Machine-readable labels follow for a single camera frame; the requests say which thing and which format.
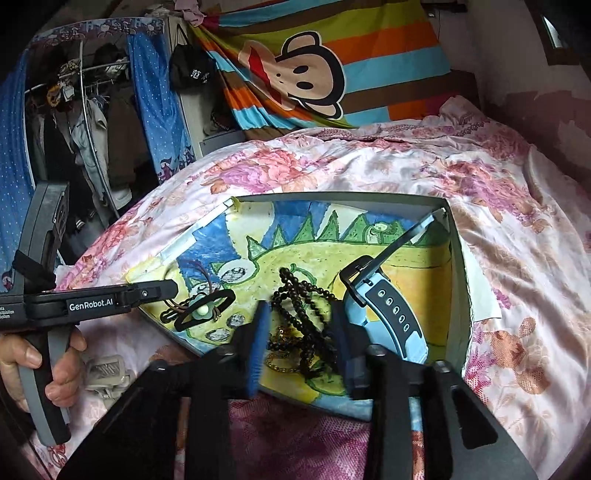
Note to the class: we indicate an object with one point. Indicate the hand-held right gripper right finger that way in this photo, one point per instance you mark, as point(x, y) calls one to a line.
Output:
point(344, 341)

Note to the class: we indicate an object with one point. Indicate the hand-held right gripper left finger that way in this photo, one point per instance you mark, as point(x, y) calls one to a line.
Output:
point(258, 346)

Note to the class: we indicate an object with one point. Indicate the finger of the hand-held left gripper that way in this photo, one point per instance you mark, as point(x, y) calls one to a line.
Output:
point(157, 290)

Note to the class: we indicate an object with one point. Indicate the light blue smartwatch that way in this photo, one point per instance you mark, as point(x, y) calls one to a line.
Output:
point(415, 341)

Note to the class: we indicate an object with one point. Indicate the grey claw hair clip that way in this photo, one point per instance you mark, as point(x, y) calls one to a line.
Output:
point(104, 371)

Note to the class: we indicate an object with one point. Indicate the cardboard box with painted drawing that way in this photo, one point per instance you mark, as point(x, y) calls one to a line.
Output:
point(300, 240)

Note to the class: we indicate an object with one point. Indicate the person's left hand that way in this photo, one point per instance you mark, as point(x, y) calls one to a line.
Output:
point(14, 364)

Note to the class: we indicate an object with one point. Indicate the white paper sheet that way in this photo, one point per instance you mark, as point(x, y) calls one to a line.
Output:
point(482, 286)

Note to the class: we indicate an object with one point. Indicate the white cabinet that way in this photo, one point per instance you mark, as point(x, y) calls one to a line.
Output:
point(217, 143)

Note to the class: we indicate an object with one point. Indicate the blue fabric wardrobe with clothes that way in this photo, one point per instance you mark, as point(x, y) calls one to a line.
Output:
point(120, 124)

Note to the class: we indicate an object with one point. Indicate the narrow blue dotted wardrobe curtain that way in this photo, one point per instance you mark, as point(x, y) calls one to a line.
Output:
point(157, 115)

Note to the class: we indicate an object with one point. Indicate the floral bed sheet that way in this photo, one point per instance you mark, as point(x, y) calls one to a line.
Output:
point(508, 230)

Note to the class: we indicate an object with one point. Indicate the black hanging bag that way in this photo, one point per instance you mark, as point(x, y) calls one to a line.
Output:
point(191, 69)

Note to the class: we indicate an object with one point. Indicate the metal wardrobe pole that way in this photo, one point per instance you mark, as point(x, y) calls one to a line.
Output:
point(82, 69)

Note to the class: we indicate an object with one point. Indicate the floral wardrobe valance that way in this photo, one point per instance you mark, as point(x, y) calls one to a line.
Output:
point(106, 30)

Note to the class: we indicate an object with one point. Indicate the pink crumpled cloth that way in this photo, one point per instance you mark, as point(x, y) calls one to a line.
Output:
point(194, 11)

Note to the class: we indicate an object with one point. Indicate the dark wooden headboard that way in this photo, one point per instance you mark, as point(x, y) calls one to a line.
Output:
point(468, 87)

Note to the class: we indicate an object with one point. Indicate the striped monkey print blanket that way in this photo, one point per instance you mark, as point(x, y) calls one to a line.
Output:
point(369, 55)

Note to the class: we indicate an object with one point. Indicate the barred window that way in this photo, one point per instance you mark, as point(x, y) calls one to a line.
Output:
point(551, 32)

